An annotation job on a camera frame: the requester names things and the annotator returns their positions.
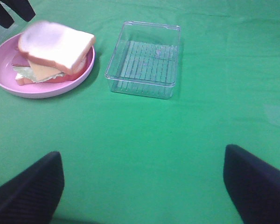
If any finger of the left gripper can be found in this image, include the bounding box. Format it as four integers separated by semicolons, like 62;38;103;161
0;3;14;28
10;0;35;22

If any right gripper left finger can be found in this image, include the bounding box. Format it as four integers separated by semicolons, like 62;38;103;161
0;152;64;224

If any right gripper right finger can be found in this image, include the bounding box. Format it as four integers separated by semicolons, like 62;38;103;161
223;144;280;224

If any bread slice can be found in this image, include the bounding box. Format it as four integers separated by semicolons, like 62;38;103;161
18;21;96;75
15;71;84;85

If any bacon strip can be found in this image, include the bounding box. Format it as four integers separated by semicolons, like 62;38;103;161
11;49;30;67

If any green lettuce leaf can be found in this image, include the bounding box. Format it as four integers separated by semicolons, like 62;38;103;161
13;66;65;83

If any yellow cheese slice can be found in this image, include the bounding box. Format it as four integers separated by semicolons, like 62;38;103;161
28;60;64;82

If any left clear plastic tray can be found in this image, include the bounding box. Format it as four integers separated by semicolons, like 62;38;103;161
0;0;21;45

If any clear plastic tray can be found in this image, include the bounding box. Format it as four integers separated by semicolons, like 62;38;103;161
105;21;181;99
0;0;21;45

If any pink round plate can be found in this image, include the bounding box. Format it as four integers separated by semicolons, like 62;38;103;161
0;34;96;98

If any green tablecloth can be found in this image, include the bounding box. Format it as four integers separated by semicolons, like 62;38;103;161
0;0;280;224

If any right clear plastic tray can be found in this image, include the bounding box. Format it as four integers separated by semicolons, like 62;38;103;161
105;21;181;99

